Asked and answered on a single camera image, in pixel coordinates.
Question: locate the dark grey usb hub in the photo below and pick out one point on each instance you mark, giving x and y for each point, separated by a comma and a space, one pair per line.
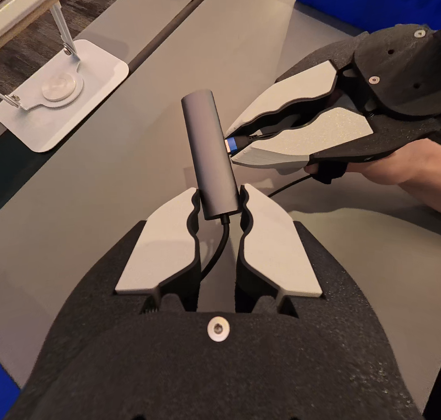
210, 151

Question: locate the person's right forearm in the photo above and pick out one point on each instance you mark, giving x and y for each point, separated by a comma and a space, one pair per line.
427, 196

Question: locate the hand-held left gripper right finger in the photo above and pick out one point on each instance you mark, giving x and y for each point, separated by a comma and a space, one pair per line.
275, 251

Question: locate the person's right hand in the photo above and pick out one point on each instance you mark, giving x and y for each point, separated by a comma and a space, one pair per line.
406, 167

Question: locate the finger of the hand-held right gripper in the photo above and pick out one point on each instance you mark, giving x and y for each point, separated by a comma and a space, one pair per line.
296, 86
320, 134

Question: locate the white stand with wooden board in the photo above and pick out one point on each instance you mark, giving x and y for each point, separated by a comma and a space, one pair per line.
86, 82

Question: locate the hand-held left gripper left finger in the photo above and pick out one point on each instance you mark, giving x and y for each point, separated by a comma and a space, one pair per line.
162, 251

